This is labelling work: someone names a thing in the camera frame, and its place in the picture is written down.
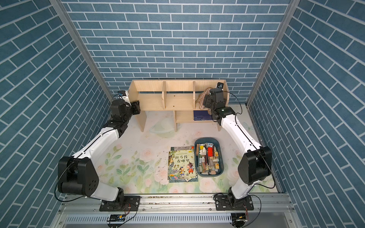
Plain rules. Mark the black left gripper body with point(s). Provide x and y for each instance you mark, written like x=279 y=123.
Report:
x=135 y=109

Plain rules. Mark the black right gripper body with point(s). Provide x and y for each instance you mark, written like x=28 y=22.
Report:
x=207 y=101

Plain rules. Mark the pink striped cloth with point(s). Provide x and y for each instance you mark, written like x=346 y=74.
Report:
x=200 y=100

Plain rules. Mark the light wooden bookshelf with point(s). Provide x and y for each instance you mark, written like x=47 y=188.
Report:
x=177 y=96

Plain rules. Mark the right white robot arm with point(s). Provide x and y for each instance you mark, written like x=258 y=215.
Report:
x=255 y=164

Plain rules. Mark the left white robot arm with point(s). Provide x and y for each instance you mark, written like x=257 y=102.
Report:
x=77 y=174

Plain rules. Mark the top blue book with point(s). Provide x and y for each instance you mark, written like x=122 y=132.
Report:
x=201 y=115

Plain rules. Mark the red block in tray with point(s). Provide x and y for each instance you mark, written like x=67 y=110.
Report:
x=210 y=152

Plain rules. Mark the teal tray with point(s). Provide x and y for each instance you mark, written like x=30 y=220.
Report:
x=208 y=166

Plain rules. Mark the colourful children's picture book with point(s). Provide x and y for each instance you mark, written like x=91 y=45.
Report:
x=181 y=165

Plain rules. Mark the left green circuit board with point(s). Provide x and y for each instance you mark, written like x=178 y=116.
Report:
x=119 y=218

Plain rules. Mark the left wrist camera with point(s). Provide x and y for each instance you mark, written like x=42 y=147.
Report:
x=122 y=94

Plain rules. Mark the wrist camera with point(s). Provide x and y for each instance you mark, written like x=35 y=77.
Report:
x=220 y=85
x=122 y=94

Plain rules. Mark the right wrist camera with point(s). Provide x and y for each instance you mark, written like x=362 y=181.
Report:
x=220 y=85

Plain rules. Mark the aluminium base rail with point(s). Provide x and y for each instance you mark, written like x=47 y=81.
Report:
x=268 y=210

